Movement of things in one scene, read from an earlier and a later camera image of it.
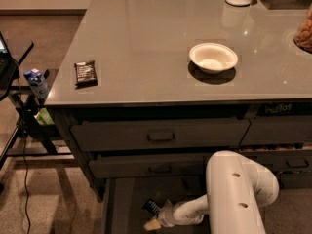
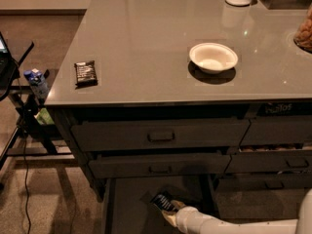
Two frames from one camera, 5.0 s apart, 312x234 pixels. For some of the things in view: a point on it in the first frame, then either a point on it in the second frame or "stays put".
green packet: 44,117 stays put
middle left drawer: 148,166 stays put
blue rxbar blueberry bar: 151,207 → 163,202
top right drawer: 288,130 stays put
